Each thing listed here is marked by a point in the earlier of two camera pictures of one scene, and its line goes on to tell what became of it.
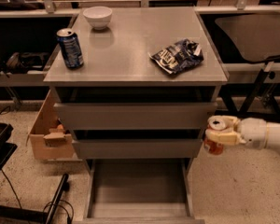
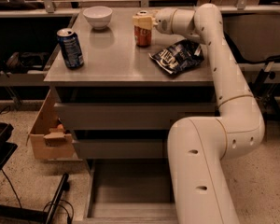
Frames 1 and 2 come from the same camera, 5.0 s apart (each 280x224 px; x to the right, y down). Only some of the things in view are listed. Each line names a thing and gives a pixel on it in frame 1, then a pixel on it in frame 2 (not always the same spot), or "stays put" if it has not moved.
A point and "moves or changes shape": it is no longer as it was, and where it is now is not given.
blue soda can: (71, 48) stays put
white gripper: (253, 132) → (163, 21)
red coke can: (211, 146) moves or changes shape
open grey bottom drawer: (144, 190) stays put
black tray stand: (1, 151) stays put
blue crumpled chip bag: (178, 57) stays put
